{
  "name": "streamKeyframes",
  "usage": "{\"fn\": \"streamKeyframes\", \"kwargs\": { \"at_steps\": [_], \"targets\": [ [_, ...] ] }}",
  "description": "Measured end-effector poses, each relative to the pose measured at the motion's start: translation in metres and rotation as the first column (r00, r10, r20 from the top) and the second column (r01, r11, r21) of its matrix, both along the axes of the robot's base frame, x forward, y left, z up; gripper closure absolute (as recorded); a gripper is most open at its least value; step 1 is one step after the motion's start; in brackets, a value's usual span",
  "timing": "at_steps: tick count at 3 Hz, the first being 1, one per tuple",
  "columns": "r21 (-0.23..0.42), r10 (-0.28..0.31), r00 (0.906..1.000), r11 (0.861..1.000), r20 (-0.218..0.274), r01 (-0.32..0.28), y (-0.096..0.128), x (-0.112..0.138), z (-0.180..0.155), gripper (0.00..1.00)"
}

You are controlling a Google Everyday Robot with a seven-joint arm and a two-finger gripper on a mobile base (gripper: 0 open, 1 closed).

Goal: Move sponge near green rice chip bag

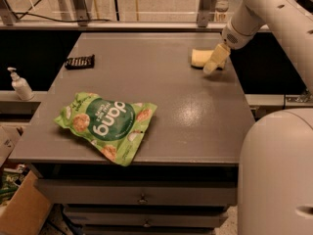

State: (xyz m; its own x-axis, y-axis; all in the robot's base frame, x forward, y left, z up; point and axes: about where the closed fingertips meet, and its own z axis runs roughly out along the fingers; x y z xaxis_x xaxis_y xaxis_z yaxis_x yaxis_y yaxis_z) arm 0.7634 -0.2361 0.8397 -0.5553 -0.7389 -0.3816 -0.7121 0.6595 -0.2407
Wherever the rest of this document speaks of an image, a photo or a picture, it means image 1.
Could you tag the top drawer front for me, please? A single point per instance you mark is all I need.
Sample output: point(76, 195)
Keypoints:
point(134, 193)

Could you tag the black snack bar wrapper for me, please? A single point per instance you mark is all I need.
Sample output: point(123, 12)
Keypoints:
point(80, 63)

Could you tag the grey metal rail frame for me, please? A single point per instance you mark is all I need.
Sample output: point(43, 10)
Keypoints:
point(117, 15)

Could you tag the yellow sponge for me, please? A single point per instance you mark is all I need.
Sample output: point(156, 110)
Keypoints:
point(200, 57)

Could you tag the green rice chip bag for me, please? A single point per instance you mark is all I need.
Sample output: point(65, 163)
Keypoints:
point(116, 129)

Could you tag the drawer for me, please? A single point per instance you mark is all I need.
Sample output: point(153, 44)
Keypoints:
point(148, 217)
point(134, 193)

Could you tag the grey drawer cabinet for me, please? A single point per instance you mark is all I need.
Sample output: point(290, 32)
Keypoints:
point(142, 143)

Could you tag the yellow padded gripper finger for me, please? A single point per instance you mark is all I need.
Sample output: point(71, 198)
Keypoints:
point(217, 58)

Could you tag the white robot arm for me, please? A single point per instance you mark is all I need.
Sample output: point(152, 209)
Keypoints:
point(275, 185)

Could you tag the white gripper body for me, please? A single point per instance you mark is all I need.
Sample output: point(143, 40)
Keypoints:
point(237, 38)

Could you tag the white pump bottle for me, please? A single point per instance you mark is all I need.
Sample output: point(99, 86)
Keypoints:
point(20, 85)

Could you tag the green packages in box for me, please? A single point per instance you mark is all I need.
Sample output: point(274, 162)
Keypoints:
point(10, 181)

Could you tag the cardboard box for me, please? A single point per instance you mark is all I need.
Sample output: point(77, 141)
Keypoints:
point(26, 212)

